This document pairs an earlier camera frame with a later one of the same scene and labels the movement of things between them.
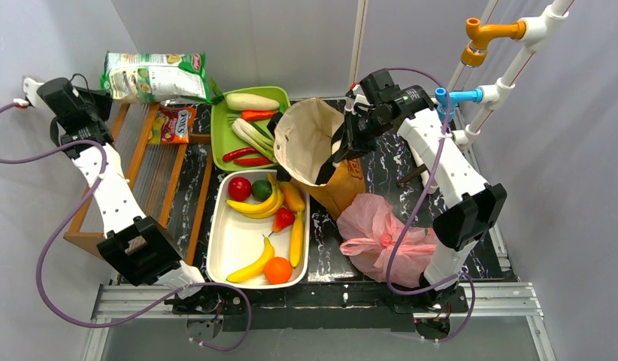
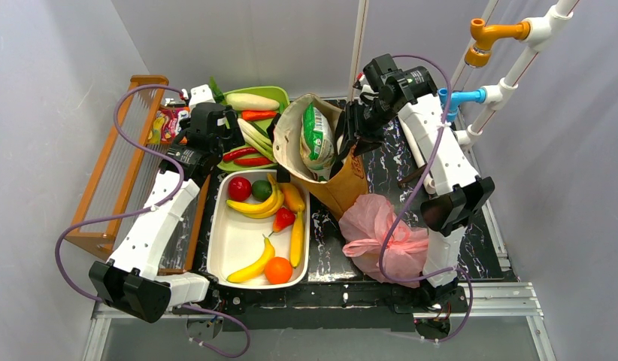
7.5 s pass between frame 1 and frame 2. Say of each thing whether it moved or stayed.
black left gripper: moved
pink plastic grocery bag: stayed
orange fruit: stayed
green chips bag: moved
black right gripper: stayed
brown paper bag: stayed
